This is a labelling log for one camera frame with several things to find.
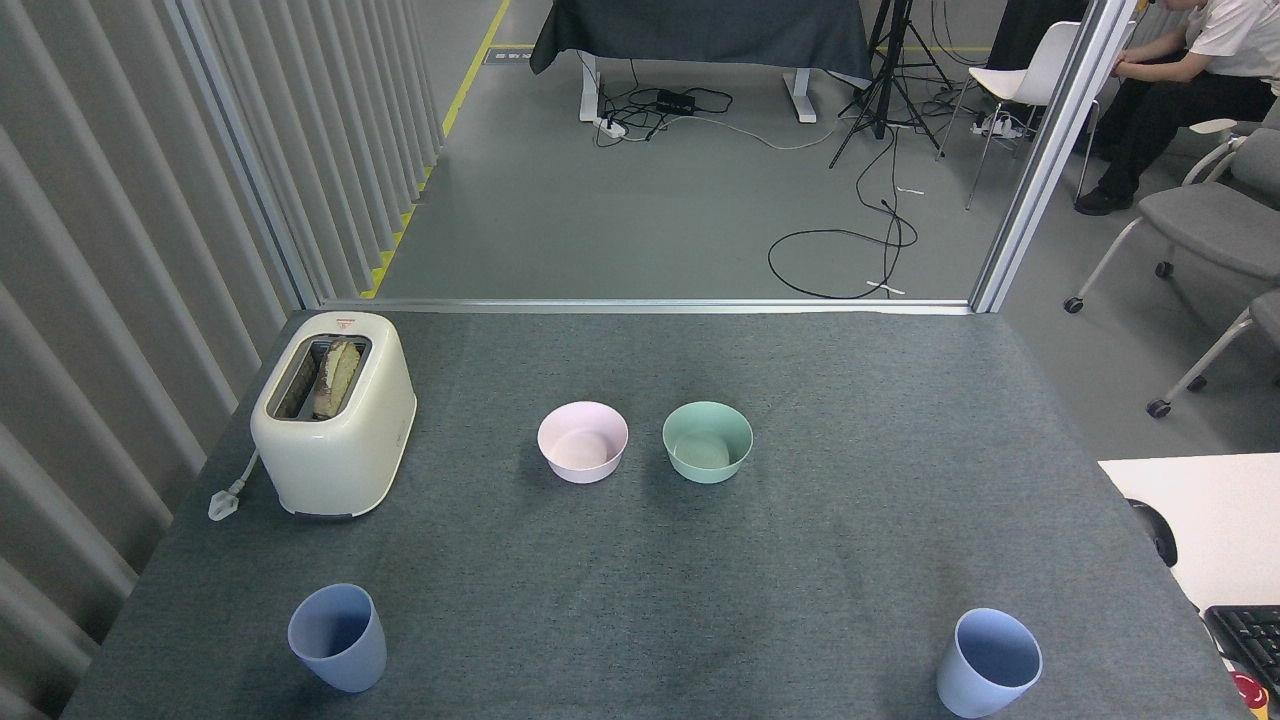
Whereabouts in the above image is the blue plastic cup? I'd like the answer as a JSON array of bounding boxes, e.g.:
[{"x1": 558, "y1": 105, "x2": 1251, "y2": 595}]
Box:
[
  {"x1": 287, "y1": 583, "x2": 388, "y2": 693},
  {"x1": 936, "y1": 608, "x2": 1044, "y2": 719}
]

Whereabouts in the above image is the pink bowl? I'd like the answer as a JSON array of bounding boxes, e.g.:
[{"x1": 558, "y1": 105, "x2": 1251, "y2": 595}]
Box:
[{"x1": 537, "y1": 401, "x2": 630, "y2": 485}]

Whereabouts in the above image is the green bowl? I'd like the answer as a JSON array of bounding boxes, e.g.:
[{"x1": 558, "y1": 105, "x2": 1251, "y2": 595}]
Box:
[{"x1": 662, "y1": 401, "x2": 754, "y2": 485}]

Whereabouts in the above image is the bread slice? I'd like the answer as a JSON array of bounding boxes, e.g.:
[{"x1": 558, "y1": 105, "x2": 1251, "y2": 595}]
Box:
[{"x1": 312, "y1": 338, "x2": 362, "y2": 420}]

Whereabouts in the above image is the cream toaster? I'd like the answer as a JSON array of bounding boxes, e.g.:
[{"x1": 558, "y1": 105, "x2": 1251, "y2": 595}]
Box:
[{"x1": 250, "y1": 311, "x2": 418, "y2": 519}]

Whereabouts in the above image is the table with dark cloth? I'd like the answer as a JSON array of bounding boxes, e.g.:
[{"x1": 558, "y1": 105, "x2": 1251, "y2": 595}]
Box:
[{"x1": 529, "y1": 0, "x2": 874, "y2": 124}]

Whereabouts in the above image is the black tripod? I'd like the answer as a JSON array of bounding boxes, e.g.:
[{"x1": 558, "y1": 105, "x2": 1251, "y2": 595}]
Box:
[{"x1": 828, "y1": 0, "x2": 956, "y2": 169}]

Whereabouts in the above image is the white toaster plug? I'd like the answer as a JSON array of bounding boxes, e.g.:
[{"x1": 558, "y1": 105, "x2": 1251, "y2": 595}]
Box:
[{"x1": 207, "y1": 450, "x2": 261, "y2": 523}]

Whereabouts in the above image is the white chair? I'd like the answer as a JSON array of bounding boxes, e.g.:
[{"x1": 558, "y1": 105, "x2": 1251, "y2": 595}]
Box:
[{"x1": 935, "y1": 20, "x2": 1101, "y2": 211}]

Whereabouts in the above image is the black computer mouse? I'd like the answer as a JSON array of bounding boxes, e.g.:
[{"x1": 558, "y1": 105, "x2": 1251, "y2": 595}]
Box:
[{"x1": 1128, "y1": 498, "x2": 1179, "y2": 568}]

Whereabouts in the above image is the grey office chair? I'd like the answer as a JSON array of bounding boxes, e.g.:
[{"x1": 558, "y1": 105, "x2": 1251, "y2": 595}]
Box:
[
  {"x1": 1146, "y1": 290, "x2": 1280, "y2": 419},
  {"x1": 1063, "y1": 118, "x2": 1280, "y2": 315}
]

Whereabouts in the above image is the person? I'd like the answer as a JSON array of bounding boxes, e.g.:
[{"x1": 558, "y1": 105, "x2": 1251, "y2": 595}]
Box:
[{"x1": 1074, "y1": 0, "x2": 1280, "y2": 217}]

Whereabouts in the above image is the white desk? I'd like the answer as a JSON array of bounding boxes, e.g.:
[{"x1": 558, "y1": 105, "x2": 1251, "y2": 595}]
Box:
[{"x1": 1098, "y1": 452, "x2": 1280, "y2": 613}]

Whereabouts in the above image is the black keyboard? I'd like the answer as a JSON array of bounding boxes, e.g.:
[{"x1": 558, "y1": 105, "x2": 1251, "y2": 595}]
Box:
[{"x1": 1203, "y1": 605, "x2": 1280, "y2": 696}]

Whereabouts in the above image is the silver frame rail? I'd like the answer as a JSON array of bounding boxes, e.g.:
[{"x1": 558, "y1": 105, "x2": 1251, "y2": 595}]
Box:
[{"x1": 318, "y1": 296, "x2": 973, "y2": 316}]

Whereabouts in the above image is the black floor cable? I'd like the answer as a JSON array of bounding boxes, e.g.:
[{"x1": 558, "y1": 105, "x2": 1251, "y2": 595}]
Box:
[{"x1": 767, "y1": 120, "x2": 919, "y2": 301}]

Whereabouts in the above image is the silver frame post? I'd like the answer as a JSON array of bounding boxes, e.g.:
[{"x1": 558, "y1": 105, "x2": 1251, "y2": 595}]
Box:
[
  {"x1": 968, "y1": 0, "x2": 1141, "y2": 314},
  {"x1": 165, "y1": 0, "x2": 321, "y2": 311}
]

